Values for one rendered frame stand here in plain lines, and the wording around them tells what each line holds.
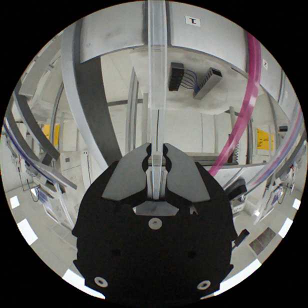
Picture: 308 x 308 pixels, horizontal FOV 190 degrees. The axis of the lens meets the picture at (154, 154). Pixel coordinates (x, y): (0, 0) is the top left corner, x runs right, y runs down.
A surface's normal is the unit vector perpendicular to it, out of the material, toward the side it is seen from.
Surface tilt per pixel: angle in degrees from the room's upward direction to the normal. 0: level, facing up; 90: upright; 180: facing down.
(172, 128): 90
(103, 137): 90
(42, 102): 90
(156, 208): 138
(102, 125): 90
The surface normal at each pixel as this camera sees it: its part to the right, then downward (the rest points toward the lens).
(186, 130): -0.04, 0.08
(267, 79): -0.04, 0.73
